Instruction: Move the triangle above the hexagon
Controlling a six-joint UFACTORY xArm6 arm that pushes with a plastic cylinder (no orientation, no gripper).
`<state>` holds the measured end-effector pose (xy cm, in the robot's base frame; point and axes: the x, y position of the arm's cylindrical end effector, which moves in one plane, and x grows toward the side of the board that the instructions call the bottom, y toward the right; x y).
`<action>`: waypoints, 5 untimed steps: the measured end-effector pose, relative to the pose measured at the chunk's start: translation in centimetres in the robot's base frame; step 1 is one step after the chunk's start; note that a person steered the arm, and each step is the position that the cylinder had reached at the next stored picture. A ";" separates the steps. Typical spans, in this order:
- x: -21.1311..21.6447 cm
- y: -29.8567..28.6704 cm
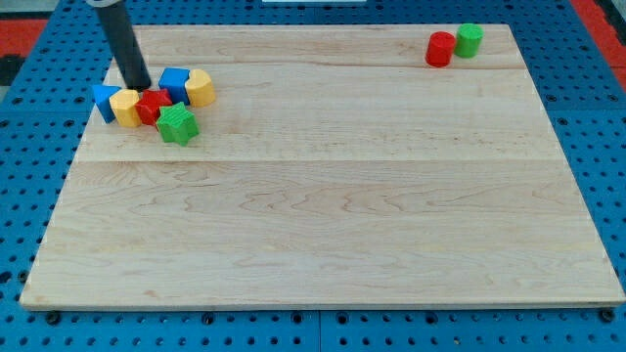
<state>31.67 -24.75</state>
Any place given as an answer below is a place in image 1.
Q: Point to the yellow hexagon block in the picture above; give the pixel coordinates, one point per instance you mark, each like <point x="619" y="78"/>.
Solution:
<point x="123" y="105"/>

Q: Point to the blue triangle block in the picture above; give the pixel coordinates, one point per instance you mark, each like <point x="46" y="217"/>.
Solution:
<point x="102" y="95"/>

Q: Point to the light wooden board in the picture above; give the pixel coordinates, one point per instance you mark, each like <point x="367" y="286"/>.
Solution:
<point x="335" y="170"/>

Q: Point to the yellow heart block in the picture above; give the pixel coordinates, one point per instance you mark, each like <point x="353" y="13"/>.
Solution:
<point x="200" y="89"/>

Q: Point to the green star block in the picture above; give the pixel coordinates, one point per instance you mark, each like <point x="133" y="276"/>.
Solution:
<point x="177" y="124"/>

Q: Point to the blue cube block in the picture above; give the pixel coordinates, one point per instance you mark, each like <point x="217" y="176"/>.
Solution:
<point x="173" y="79"/>

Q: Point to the red star block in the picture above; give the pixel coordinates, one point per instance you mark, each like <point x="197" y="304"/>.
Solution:
<point x="148" y="107"/>

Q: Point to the red cylinder block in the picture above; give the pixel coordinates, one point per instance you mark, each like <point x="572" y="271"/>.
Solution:
<point x="440" y="49"/>

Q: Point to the green cylinder block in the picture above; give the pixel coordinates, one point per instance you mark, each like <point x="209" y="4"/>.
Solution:
<point x="468" y="40"/>

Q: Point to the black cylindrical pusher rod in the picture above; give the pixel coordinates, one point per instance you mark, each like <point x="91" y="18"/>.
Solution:
<point x="118" y="29"/>

